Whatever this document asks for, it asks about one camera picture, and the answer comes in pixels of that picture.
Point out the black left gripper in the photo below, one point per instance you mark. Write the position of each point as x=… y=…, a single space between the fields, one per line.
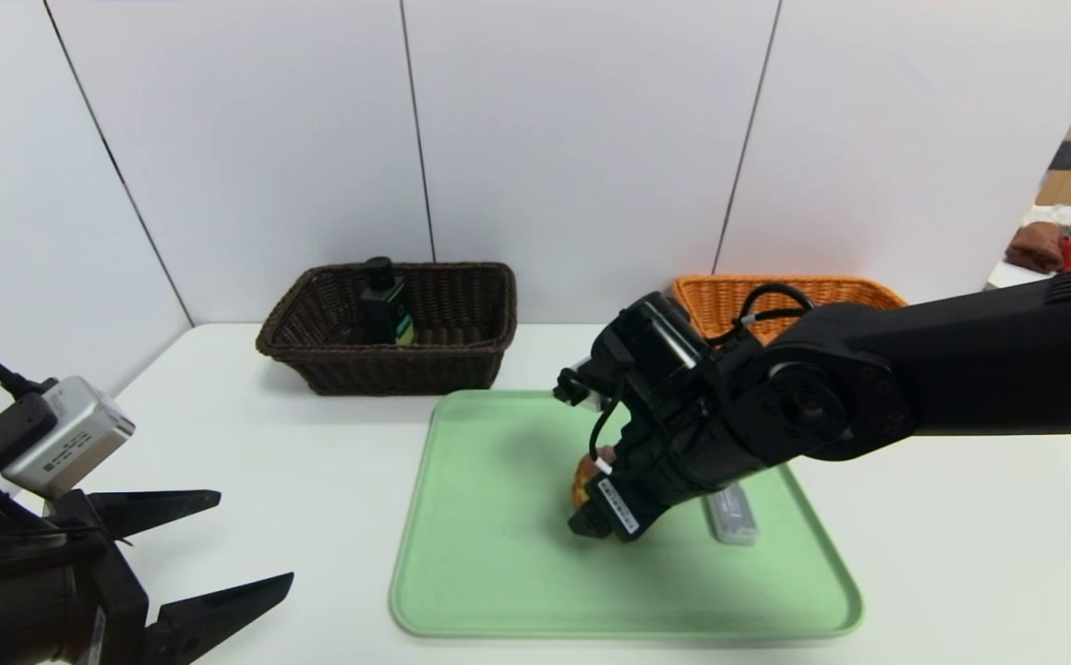
x=103 y=580

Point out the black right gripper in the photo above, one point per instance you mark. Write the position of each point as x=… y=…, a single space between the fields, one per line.
x=617 y=507

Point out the cream bread bun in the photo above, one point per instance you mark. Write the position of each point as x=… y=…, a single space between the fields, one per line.
x=582 y=485

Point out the grey translucent plastic case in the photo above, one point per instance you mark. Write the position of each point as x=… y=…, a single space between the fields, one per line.
x=734 y=517

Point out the black pump bottle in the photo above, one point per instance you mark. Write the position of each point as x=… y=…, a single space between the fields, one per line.
x=383 y=309

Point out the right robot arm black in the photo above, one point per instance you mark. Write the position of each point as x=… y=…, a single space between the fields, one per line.
x=960 y=369

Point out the dark brown wicker basket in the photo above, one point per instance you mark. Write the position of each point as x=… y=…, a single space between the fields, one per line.
x=462 y=365

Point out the orange wicker basket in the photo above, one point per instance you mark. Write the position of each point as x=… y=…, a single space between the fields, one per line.
x=720 y=300

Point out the light green plastic tray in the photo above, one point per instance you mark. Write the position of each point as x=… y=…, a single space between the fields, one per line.
x=499 y=554

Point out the white side table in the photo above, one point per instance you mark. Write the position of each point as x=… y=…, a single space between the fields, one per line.
x=1020 y=274

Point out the brown folded cloth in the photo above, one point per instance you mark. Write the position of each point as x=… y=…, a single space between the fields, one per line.
x=1036 y=247

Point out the white crumpled cloth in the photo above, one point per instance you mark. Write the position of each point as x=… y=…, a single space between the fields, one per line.
x=1066 y=218

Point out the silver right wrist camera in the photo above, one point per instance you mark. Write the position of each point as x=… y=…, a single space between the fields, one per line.
x=586 y=383

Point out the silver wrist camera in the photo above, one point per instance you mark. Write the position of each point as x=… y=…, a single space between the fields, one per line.
x=586 y=383
x=74 y=439

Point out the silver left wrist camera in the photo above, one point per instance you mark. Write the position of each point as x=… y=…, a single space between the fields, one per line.
x=74 y=439

